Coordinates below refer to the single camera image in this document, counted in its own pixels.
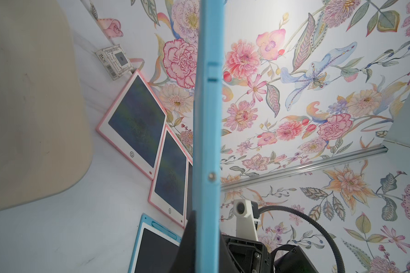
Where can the blue writing tablet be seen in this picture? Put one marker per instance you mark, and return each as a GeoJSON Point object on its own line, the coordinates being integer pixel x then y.
{"type": "Point", "coordinates": [155, 247]}
{"type": "Point", "coordinates": [207, 135]}

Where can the pink writing tablet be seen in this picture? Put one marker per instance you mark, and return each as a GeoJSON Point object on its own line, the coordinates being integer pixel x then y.
{"type": "Point", "coordinates": [168, 191]}
{"type": "Point", "coordinates": [189, 190]}
{"type": "Point", "coordinates": [134, 125]}

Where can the cream plastic storage box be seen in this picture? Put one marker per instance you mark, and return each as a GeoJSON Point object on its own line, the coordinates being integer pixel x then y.
{"type": "Point", "coordinates": [45, 139]}

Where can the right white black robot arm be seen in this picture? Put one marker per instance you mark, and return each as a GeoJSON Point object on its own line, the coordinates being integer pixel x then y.
{"type": "Point", "coordinates": [294, 261]}

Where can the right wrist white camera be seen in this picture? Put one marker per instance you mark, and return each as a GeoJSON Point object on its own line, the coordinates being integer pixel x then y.
{"type": "Point", "coordinates": [247, 218]}

